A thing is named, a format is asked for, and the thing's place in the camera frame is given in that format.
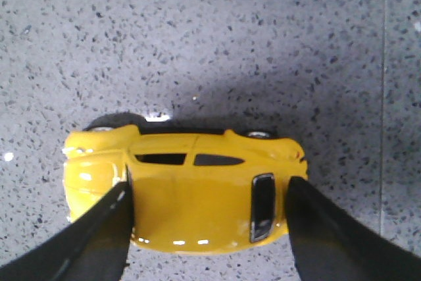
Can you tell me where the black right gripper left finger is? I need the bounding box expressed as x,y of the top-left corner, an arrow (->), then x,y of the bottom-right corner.
1,182 -> 134,280

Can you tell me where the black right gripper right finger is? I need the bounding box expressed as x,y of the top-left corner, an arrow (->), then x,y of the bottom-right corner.
285,176 -> 420,280

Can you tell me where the yellow toy beetle car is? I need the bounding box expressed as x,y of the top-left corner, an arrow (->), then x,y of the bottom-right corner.
62,124 -> 307,254

